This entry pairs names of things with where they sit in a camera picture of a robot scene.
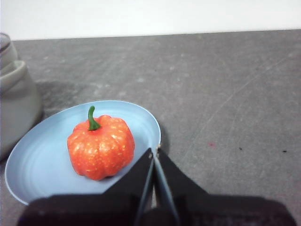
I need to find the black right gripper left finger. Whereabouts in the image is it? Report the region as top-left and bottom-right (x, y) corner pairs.
(16, 147), (155, 226)

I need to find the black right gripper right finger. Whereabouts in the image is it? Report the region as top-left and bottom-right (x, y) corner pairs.
(154, 146), (297, 226)

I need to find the orange pumpkin with green stem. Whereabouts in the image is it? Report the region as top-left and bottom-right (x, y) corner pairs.
(67, 105), (136, 181)

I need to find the blue plate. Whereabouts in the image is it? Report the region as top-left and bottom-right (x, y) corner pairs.
(4, 100), (162, 207)

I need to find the pale green electric steamer pot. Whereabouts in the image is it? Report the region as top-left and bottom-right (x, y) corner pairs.
(0, 32), (44, 162)

